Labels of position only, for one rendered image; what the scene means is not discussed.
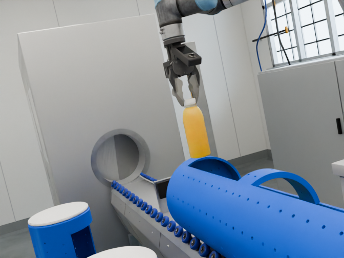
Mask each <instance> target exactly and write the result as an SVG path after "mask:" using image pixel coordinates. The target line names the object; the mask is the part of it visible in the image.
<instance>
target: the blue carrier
mask: <svg viewBox="0 0 344 258"><path fill-rule="evenodd" d="M275 178H283V179H285V180H286V181H288V182H289V183H290V184H291V185H292V186H293V188H294V189H295V190H296V192H297V194H298V196H297V195H293V194H290V193H287V192H283V191H280V190H276V189H273V188H270V187H266V186H262V185H261V184H262V183H264V182H266V181H268V180H271V179H275ZM166 200H167V206H168V210H169V212H170V214H171V216H172V218H173V219H174V220H175V222H176V223H177V224H178V225H180V226H181V227H182V228H184V229H185V230H187V231H188V232H189V233H191V234H192V235H194V236H195V237H197V238H198V239H199V240H201V241H202V242H204V243H205V244H207V245H208V246H210V247H211V248H212V249H214V250H215V251H217V252H218V253H220V254H221V255H223V256H224V257H226V258H344V209H342V208H339V207H335V206H332V205H328V204H325V203H321V202H320V200H319V198H318V196H317V194H316V192H315V190H314V189H313V187H312V186H311V185H310V184H309V183H308V182H307V181H306V180H305V179H303V178H302V177H300V176H298V175H296V174H293V173H289V172H286V171H281V170H276V169H269V168H266V169H259V170H255V171H252V172H250V173H248V174H246V175H245V176H243V177H242V178H241V176H240V174H239V172H238V171H237V169H236V168H235V167H234V166H233V165H232V164H231V163H229V162H228V161H226V160H224V159H222V158H218V157H213V156H206V157H203V158H196V159H193V158H190V159H188V160H186V161H185V162H183V163H182V164H181V165H180V166H179V167H178V168H177V169H176V170H175V171H174V173H173V175H172V176H171V178H170V181H169V183H168V187H167V193H166Z"/></svg>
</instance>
